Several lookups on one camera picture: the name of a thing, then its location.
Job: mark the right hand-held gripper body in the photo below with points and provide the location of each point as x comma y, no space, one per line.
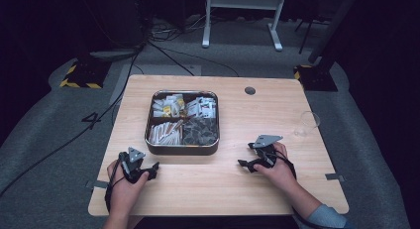
266,149

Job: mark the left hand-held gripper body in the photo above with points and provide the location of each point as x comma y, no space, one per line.
131,163

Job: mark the brown divided box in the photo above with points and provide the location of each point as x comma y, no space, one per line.
181,150

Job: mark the person's right hand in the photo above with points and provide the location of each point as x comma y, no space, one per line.
280,172

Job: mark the person's left hand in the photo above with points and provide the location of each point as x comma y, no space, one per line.
125,192

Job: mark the pile of white stick sachets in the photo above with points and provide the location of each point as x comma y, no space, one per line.
165,132

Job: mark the grey tape strip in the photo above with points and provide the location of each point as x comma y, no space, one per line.
335,176
98,184

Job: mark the clear wine glass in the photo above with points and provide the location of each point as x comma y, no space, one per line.
307,123

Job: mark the pile of dark pyramid sachets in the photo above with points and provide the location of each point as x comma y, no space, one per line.
200,132

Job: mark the grey table grommet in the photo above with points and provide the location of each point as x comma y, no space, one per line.
250,90

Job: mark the pile of white yellow packets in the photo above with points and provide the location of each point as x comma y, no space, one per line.
169,106

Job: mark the pile of white red packets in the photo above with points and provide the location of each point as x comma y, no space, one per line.
202,107

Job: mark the yellow black striped stand base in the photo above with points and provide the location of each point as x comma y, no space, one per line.
315,77
85,75

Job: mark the black tripod leg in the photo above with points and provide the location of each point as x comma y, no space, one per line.
306,34

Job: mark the grey slanted post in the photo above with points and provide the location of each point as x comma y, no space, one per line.
333,27

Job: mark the white desk frame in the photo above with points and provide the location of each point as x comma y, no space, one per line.
244,1

